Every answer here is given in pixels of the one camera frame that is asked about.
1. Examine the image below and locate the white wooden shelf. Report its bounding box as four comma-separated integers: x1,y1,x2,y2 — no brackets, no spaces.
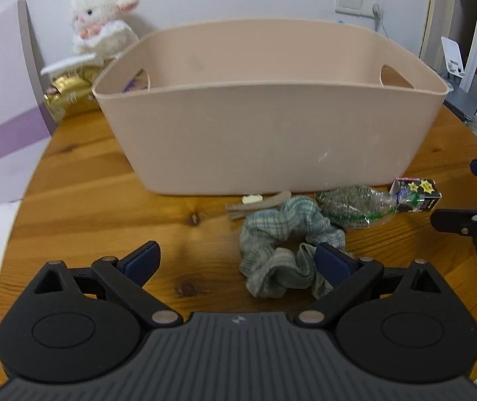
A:
420,0,477,122

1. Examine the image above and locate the white plush lamb toy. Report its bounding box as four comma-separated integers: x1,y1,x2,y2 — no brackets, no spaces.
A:
71,0,139,59

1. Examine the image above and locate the white charger cable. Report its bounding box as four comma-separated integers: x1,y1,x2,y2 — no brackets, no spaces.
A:
371,4,392,39

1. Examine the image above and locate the beige plastic storage basket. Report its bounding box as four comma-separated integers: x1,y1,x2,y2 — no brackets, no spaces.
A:
92,19,448,194

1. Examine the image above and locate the white phone stand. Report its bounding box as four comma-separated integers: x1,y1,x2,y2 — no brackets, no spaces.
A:
441,36,465,79

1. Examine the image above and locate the green plaid scrunchie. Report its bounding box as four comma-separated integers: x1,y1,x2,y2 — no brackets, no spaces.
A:
238,195,345,299

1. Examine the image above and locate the dark grey laptop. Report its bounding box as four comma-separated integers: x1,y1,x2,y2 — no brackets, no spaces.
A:
444,85,477,123

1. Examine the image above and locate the clear bag of green stuff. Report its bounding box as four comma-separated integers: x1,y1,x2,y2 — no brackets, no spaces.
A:
315,185,396,229

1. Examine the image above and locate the purple white headboard panel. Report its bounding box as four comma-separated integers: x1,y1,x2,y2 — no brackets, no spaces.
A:
0,0,56,204

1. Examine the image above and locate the black star pattern box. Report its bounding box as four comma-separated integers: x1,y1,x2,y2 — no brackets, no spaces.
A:
389,177,442,213

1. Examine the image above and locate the gold snack bag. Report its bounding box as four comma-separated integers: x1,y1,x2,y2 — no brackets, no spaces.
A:
44,65,104,123

